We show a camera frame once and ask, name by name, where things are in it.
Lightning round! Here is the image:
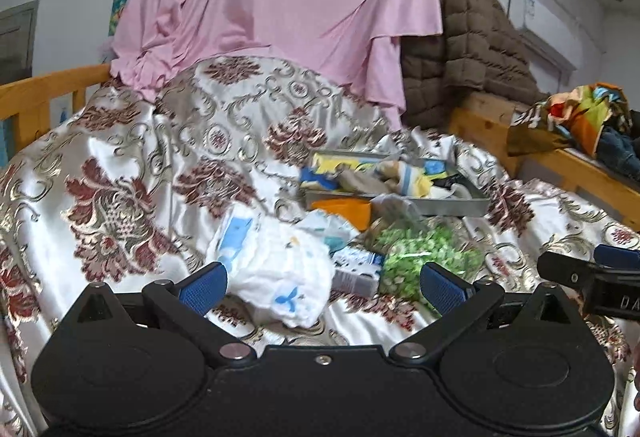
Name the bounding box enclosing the white baby hat blue print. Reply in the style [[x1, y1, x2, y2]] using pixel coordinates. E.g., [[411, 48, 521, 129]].
[[207, 202, 335, 329]]

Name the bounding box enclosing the striped colourful towel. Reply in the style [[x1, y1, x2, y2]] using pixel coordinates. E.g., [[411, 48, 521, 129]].
[[374, 160, 432, 198]]

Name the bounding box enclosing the orange silicone cup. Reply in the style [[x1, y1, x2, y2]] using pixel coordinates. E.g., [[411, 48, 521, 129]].
[[310, 197, 372, 231]]

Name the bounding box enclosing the white blue patterned cloth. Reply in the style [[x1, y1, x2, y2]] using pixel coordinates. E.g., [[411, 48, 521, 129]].
[[295, 209, 360, 253]]

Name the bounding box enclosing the beige grey sock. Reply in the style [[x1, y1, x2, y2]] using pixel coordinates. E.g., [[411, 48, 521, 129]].
[[336, 168, 390, 195]]

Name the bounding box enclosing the bag of green beads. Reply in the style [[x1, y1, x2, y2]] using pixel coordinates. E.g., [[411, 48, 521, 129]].
[[363, 194, 484, 303]]

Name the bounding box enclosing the small milk carton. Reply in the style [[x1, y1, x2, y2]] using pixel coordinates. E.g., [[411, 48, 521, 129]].
[[332, 246, 385, 298]]

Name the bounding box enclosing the floral satin bedspread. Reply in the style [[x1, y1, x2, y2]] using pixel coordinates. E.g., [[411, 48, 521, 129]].
[[1, 58, 639, 436]]

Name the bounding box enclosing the metal tray with frog painting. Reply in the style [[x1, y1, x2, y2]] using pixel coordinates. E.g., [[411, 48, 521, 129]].
[[299, 150, 489, 217]]

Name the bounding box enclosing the colourful clothes pile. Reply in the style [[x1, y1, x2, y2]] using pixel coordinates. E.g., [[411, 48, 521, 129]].
[[506, 82, 639, 181]]

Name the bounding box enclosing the white air conditioner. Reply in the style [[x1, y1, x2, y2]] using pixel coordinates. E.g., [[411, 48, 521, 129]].
[[508, 0, 582, 72]]

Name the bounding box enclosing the brown quilted jacket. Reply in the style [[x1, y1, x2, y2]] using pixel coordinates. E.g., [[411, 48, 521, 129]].
[[400, 0, 542, 129]]

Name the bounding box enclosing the wooden bed frame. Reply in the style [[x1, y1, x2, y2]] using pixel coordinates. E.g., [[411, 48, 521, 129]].
[[1, 64, 639, 230]]

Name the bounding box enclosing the grey window frame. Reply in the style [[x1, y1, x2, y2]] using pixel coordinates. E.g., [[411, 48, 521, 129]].
[[0, 0, 39, 85]]

